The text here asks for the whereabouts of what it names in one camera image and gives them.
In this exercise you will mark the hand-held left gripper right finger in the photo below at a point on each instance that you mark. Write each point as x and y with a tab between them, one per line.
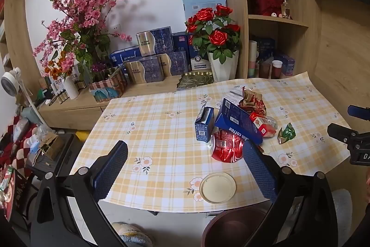
260	173

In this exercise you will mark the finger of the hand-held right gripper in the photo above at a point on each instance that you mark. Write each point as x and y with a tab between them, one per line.
360	112
344	134

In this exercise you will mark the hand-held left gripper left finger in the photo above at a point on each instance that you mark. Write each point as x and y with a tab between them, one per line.
111	169

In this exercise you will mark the red white cardboard box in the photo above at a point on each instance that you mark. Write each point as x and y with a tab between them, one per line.
263	127

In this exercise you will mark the brown waste bin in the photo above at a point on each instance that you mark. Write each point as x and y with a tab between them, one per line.
231	228

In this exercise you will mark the crushed red can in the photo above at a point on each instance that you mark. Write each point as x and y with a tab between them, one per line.
227	148

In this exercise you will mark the green foil wrapper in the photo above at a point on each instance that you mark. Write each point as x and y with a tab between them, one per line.
286	132

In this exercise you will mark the flat blue cardboard box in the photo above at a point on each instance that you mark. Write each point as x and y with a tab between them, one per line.
234	119

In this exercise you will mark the yellow plaid floral tablecloth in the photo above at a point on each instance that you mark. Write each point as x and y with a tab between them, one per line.
162	131

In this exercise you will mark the open cardboard box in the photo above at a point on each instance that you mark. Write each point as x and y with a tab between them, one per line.
49	147

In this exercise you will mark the wooden sideboard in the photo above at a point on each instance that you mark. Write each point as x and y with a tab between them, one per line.
75	111

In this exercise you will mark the blue yellow plush slipper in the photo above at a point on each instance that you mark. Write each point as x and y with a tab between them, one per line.
133	237

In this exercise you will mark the crumpled red gold wrapper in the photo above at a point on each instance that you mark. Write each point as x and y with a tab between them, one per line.
253	101

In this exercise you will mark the small blue carton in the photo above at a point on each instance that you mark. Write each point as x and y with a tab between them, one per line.
203	127

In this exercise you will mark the scalloped tin planter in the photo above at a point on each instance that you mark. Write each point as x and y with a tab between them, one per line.
108	87

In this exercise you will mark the white printed paper sheet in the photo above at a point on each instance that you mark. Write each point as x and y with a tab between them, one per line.
231	95

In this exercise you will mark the small blue purple box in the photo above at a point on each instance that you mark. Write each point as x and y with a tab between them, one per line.
287	64

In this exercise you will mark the row of small bottles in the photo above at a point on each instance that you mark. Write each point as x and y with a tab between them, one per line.
57	96

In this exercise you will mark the white ribbed vase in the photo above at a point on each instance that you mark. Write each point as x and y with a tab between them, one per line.
71	87

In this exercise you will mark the red paper cup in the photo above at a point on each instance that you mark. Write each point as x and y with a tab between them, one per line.
276	70

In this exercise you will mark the wooden shelf unit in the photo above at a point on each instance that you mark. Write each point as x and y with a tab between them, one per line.
292	41

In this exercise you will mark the red white checked cloth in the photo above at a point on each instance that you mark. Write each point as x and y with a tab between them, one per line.
14	145

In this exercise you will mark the brown cup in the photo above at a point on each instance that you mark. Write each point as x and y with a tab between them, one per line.
264	70

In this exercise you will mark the purple artificial flowers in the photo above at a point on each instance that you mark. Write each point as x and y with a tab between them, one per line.
99	67

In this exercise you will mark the blue gold gift box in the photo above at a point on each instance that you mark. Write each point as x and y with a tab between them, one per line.
156	41
144	70
176	63

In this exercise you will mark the red printed bag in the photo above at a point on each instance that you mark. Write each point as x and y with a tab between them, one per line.
7	192

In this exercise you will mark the white angular vase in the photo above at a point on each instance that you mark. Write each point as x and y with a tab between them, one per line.
224	69

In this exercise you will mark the wide blue white box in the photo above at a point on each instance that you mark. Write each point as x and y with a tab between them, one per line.
124	56

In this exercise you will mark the orange artificial flowers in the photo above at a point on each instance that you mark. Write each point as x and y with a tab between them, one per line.
56	69

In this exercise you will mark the gold ornate tray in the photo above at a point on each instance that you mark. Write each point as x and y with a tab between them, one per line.
193	80

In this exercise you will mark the blue printed box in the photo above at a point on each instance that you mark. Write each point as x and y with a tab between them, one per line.
266	47

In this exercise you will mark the stack of pastel paper cups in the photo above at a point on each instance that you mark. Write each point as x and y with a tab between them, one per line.
252	59

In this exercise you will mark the tall blue white box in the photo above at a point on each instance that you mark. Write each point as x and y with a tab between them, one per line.
199	64

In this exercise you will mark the glass perfume bottle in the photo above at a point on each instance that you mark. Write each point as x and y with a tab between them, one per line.
285	9

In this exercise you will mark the white clip fan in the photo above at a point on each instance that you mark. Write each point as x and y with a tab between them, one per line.
10	82

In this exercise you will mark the dark blue box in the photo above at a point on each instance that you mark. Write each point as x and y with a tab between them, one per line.
179	43

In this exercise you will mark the red rose bouquet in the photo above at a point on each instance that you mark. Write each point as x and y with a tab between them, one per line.
216	35

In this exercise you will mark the pink blossom bouquet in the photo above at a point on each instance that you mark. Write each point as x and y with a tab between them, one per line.
83	4

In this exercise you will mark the large light blue box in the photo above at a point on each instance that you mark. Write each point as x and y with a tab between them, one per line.
199	4

